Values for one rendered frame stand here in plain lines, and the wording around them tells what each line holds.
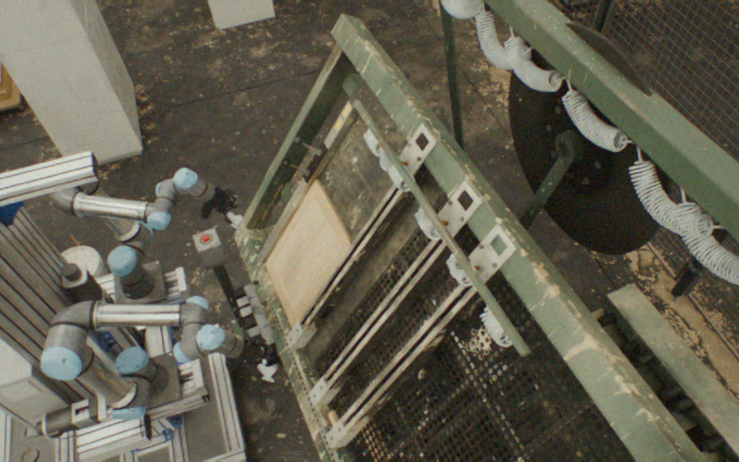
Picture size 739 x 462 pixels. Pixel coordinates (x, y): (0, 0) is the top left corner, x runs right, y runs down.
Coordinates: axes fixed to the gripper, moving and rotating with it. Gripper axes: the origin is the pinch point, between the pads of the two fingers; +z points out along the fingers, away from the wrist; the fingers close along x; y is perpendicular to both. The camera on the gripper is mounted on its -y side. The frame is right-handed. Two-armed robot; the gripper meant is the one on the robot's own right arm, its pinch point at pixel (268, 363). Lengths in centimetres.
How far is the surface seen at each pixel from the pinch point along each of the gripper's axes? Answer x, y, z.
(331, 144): 79, 53, 5
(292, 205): 78, 20, 22
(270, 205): 100, 2, 36
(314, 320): 24.6, 8.0, 30.7
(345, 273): 26.2, 34.3, 15.8
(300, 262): 55, 10, 31
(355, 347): 0.7, 23.8, 25.3
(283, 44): 375, 6, 152
